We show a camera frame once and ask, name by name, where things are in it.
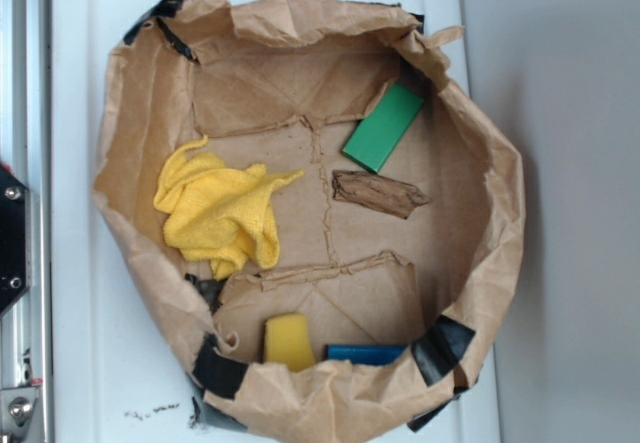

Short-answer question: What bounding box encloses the white plastic tray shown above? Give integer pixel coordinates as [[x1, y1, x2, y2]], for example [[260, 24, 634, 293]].
[[51, 0, 462, 442]]

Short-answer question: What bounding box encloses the yellow microfiber cloth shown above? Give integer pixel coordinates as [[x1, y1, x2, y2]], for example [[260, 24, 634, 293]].
[[153, 136, 304, 280]]

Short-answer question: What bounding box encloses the green rectangular block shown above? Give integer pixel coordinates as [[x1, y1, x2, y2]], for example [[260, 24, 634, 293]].
[[342, 84, 424, 173]]

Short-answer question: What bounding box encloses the blue rectangular block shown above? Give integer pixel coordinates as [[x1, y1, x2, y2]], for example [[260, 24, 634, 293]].
[[326, 344, 405, 366]]

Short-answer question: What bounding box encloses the metal frame rail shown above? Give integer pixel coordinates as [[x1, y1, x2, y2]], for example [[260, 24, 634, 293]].
[[1, 0, 54, 442]]

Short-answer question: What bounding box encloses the brown wood chip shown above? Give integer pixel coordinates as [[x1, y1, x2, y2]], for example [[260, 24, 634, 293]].
[[332, 170, 432, 219]]

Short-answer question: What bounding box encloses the yellow sponge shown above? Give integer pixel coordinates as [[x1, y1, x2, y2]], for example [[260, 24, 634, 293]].
[[263, 313, 316, 372]]

